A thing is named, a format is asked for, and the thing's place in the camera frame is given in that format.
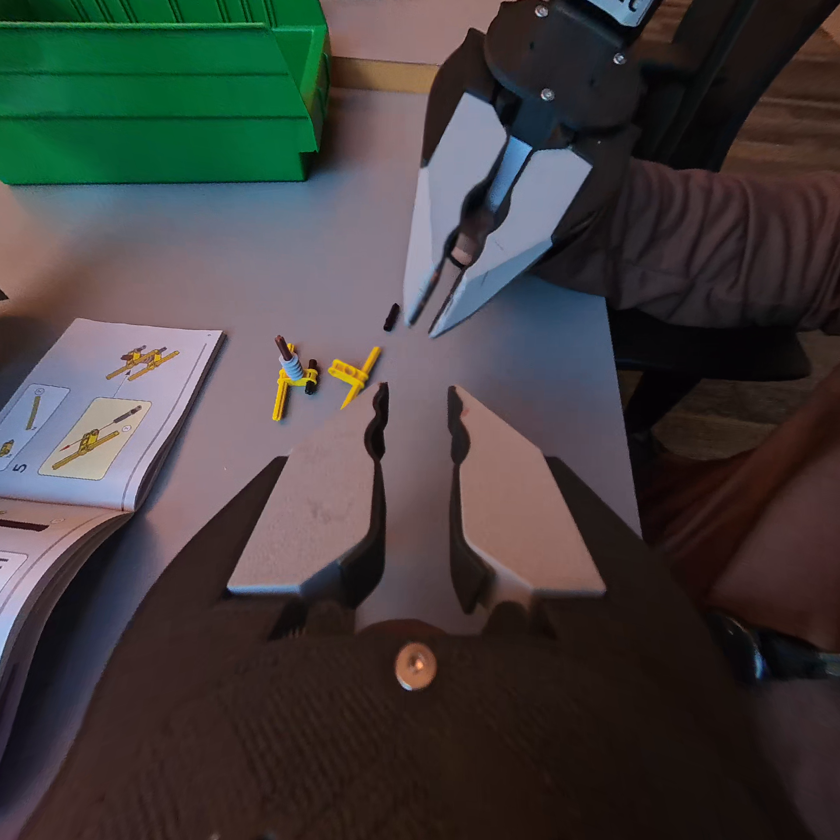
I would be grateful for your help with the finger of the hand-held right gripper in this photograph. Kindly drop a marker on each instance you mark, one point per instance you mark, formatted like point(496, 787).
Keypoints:
point(531, 210)
point(439, 170)

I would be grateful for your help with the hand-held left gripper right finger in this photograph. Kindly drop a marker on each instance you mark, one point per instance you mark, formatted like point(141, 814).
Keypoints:
point(518, 518)

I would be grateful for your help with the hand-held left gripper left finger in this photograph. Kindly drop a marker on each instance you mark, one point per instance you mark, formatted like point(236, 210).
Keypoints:
point(308, 505)

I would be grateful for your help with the yellow lego connector with axle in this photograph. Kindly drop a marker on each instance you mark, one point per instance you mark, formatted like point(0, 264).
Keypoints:
point(351, 373)

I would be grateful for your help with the black lego pin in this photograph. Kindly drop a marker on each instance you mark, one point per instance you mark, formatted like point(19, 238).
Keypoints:
point(391, 317)

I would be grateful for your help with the person's right forearm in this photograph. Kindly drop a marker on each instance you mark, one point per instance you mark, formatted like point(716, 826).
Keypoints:
point(689, 249)

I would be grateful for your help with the yellow lego assembly with grey worm gear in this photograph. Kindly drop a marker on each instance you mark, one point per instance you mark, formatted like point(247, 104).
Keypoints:
point(293, 371)

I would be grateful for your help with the black chair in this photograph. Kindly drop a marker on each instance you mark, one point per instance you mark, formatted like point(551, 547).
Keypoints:
point(709, 341)

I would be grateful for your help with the open instruction booklet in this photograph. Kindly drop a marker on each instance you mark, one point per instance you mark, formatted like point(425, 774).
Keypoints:
point(85, 420)

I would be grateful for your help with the green plastic storage bin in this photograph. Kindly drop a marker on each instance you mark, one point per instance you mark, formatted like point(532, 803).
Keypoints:
point(151, 111)

